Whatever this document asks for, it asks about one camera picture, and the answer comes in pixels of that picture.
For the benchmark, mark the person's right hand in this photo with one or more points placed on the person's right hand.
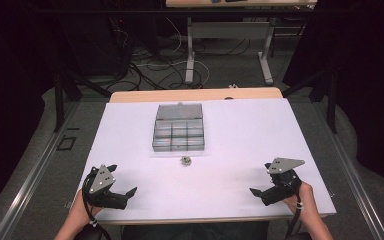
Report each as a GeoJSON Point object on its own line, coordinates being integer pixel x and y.
{"type": "Point", "coordinates": [305, 201]}

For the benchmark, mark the small silver metal part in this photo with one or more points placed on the small silver metal part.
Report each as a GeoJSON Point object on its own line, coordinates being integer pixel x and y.
{"type": "Point", "coordinates": [186, 161]}

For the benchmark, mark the aluminium floor rail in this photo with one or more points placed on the aluminium floor rail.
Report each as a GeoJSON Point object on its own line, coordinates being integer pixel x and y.
{"type": "Point", "coordinates": [356, 186]}
{"type": "Point", "coordinates": [30, 186]}

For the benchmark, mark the desk with white legs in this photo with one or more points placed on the desk with white legs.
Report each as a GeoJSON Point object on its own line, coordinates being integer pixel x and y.
{"type": "Point", "coordinates": [230, 30]}

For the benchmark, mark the white table sheet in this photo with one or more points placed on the white table sheet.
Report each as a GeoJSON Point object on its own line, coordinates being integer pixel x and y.
{"type": "Point", "coordinates": [233, 150]}

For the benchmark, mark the black metal stand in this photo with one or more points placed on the black metal stand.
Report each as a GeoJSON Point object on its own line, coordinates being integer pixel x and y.
{"type": "Point", "coordinates": [331, 100]}
{"type": "Point", "coordinates": [60, 100]}

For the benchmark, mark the wooden table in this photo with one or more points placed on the wooden table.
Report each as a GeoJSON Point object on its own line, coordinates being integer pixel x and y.
{"type": "Point", "coordinates": [180, 95]}

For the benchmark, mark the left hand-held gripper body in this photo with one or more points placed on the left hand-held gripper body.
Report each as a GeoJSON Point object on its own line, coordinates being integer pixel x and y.
{"type": "Point", "coordinates": [101, 180]}

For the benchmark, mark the person's left hand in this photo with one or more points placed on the person's left hand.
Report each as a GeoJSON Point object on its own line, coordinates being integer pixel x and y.
{"type": "Point", "coordinates": [81, 210]}

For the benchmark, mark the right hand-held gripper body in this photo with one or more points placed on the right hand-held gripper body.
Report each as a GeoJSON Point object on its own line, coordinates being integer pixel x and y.
{"type": "Point", "coordinates": [285, 183]}

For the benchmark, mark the clear plastic compartment box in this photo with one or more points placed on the clear plastic compartment box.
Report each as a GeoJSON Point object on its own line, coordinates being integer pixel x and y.
{"type": "Point", "coordinates": [178, 133]}

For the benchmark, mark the person's dark clothing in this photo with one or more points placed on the person's dark clothing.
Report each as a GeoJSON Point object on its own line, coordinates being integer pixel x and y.
{"type": "Point", "coordinates": [196, 231]}

